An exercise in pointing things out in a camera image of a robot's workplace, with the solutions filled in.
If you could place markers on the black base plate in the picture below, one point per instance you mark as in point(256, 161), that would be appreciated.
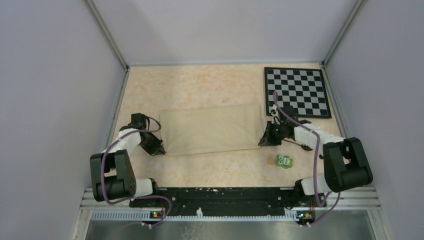
point(228, 201)

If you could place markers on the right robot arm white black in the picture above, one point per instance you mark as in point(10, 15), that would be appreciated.
point(339, 163)

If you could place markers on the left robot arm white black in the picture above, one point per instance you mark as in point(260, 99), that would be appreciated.
point(112, 175)

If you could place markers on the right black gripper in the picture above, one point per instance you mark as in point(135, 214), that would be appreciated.
point(268, 140)

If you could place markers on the beige cloth napkin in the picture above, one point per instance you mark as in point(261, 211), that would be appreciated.
point(211, 130)

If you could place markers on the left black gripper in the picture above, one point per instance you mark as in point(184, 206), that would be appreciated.
point(154, 150)

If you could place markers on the black utensil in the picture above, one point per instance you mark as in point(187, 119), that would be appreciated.
point(304, 147)

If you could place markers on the small cork piece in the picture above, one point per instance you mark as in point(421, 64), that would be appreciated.
point(271, 161)

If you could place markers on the black white checkerboard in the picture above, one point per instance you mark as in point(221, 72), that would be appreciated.
point(303, 89)

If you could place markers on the aluminium frame rail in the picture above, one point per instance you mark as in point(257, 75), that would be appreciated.
point(357, 199)

